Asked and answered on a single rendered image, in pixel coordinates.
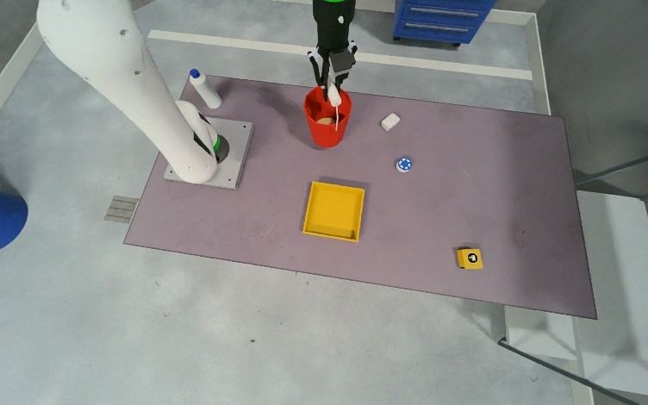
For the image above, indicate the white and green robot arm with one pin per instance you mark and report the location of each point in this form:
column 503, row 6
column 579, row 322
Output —
column 101, row 41

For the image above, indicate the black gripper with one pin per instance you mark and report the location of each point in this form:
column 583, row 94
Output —
column 330, row 39

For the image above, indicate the white bottle with blue cap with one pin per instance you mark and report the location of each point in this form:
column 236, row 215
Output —
column 205, row 89

